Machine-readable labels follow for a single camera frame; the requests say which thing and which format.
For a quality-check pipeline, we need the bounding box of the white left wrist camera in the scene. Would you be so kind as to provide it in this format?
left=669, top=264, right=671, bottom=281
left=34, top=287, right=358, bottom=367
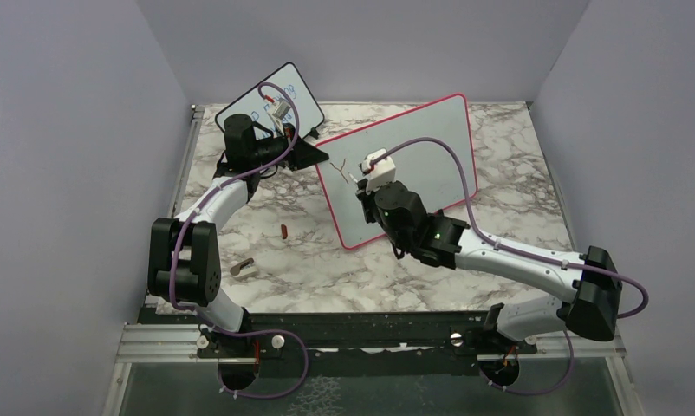
left=267, top=98, right=291, bottom=134

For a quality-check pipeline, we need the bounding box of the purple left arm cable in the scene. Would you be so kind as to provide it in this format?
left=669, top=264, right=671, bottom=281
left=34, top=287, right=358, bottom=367
left=168, top=81, right=313, bottom=401

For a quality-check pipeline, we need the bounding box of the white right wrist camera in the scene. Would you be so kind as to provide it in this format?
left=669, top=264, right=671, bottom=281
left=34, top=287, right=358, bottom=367
left=359, top=148, right=396, bottom=193

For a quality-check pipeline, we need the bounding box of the pink framed whiteboard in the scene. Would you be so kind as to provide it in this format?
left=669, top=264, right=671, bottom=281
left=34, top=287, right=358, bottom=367
left=316, top=93, right=477, bottom=250

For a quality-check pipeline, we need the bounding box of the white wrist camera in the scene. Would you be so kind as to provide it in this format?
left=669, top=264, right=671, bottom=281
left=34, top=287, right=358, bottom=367
left=267, top=98, right=291, bottom=134
left=359, top=148, right=396, bottom=193

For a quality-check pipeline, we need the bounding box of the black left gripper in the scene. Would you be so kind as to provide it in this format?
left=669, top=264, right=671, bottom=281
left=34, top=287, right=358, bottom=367
left=250, top=122, right=329, bottom=172

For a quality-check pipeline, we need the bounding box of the grey whiteboard eraser block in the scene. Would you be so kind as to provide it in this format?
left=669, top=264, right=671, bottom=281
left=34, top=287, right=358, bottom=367
left=230, top=257, right=259, bottom=279

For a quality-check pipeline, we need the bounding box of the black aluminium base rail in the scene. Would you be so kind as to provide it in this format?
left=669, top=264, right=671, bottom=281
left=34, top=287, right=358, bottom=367
left=116, top=309, right=626, bottom=385

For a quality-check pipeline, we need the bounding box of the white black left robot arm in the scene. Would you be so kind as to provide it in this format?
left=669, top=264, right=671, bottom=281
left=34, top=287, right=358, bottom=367
left=147, top=114, right=329, bottom=356

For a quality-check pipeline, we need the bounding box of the black framed written whiteboard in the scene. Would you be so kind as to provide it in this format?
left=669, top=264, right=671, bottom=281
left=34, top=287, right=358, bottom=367
left=215, top=62, right=325, bottom=138

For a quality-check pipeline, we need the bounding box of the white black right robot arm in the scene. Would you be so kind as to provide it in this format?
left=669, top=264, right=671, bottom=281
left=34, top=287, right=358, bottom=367
left=356, top=179, right=622, bottom=353

